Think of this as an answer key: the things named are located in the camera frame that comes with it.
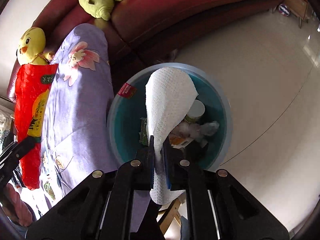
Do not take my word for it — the person's left hand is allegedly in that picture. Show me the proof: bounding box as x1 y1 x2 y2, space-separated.
4 184 33 227

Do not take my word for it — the white paper towel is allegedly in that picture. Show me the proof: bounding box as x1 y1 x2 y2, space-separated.
145 67 198 205

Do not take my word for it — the dark red leather sofa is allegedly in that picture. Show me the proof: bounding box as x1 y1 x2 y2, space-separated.
6 0 288 103

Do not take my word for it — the red plastic snack bag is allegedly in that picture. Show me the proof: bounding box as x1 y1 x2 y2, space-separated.
15 64 58 190

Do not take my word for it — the small ball under table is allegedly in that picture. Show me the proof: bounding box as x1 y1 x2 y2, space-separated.
278 4 290 17

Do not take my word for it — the yellow chick plush toy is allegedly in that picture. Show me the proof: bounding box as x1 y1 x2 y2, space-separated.
16 27 54 66

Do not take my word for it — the crumpled clear plastic bag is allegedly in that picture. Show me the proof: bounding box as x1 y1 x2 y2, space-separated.
170 121 220 147

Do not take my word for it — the red label on bin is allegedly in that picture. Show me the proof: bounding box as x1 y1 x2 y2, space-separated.
117 82 137 99

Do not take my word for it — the wooden side table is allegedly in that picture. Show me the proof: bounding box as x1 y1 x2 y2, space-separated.
284 0 313 28

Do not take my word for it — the green white medicine box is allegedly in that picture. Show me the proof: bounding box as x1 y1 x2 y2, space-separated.
139 118 149 146

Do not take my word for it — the long white green box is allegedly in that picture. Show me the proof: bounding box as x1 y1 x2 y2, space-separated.
169 133 193 149

